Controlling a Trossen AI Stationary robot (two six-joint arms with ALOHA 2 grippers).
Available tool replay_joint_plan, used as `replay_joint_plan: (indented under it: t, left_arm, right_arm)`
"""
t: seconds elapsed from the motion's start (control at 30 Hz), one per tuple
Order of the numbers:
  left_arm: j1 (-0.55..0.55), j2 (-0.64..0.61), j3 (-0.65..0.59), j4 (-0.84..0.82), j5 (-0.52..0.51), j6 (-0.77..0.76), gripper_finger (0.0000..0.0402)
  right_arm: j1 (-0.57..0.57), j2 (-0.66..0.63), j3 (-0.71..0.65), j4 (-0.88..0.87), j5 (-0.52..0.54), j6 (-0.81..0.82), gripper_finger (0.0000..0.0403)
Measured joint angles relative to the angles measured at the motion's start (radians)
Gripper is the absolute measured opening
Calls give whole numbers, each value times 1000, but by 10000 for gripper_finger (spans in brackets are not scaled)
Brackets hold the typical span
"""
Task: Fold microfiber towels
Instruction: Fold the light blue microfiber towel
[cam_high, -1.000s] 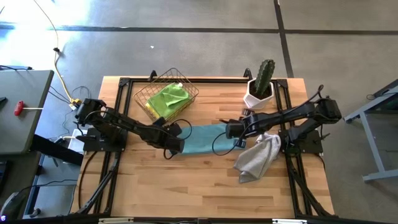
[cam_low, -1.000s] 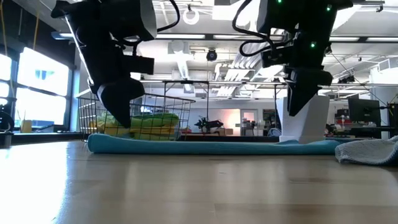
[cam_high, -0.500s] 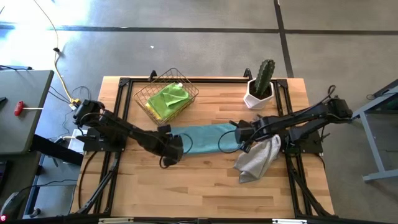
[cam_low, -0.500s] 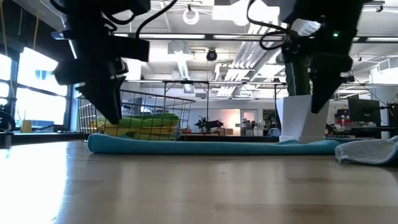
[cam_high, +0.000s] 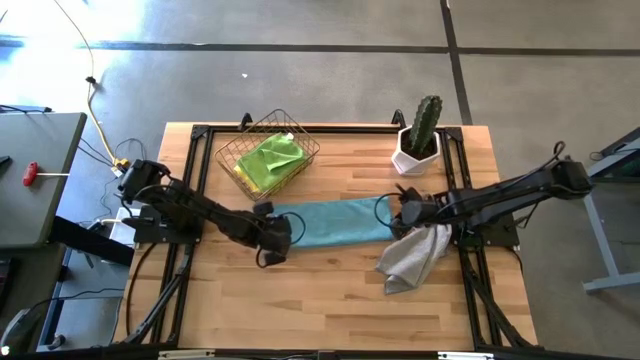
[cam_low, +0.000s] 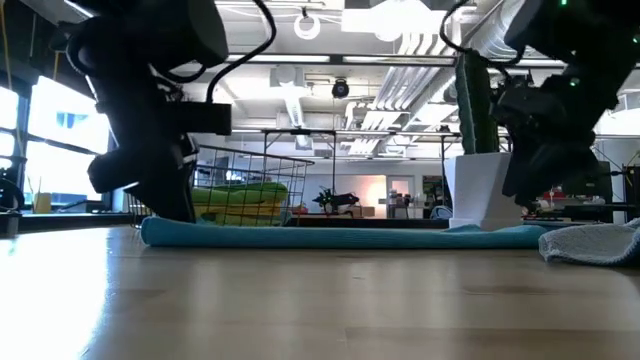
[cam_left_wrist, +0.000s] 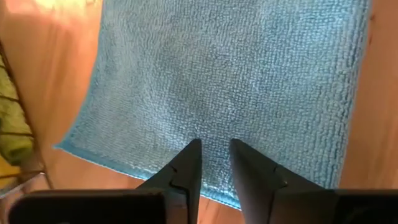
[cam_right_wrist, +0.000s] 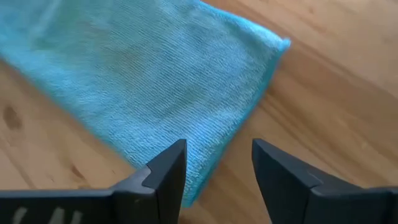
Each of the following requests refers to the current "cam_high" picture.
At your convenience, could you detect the grey microfiber towel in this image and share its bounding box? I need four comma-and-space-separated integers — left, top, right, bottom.
375, 223, 454, 296

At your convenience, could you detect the yellow microfiber towel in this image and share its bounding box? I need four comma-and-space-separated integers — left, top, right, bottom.
232, 164, 262, 195

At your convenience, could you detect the blue microfiber towel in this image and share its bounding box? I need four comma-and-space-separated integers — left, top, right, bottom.
272, 195, 397, 250

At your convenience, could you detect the green microfiber towel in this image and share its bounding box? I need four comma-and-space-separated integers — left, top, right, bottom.
234, 131, 309, 194

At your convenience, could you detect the white faceted plant pot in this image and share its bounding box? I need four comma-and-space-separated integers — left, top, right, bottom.
391, 124, 442, 176

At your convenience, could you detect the green cactus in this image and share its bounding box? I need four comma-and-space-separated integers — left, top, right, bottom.
409, 94, 444, 154

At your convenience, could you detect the white power box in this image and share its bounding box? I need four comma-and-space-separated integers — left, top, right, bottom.
107, 207, 144, 246

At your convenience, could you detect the grey side table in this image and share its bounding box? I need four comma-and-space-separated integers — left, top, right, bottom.
0, 110, 87, 250

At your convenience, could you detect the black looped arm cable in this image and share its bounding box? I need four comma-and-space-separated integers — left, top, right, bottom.
373, 192, 401, 232
255, 211, 308, 270

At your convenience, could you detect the wire mesh basket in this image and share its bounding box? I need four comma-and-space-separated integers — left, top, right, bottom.
214, 108, 322, 202

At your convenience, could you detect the yellow cable plug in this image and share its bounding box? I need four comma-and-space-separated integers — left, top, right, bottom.
110, 157, 132, 179

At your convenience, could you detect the grey metal table frame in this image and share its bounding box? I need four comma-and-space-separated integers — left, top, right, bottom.
552, 127, 640, 294

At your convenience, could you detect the yellow extension cable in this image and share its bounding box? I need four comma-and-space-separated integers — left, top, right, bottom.
52, 0, 132, 176

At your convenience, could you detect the red-handled T-handle tool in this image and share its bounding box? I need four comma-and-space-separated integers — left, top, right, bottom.
21, 161, 70, 188

